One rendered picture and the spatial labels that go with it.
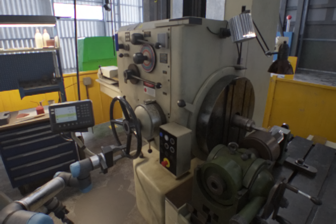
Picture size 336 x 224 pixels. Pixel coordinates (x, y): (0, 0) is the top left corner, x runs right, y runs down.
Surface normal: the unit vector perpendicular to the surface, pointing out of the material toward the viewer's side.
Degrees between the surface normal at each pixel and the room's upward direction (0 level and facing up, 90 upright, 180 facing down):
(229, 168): 21
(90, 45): 84
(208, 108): 62
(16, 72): 90
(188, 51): 90
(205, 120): 77
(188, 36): 90
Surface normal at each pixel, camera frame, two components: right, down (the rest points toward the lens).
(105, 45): 0.63, 0.14
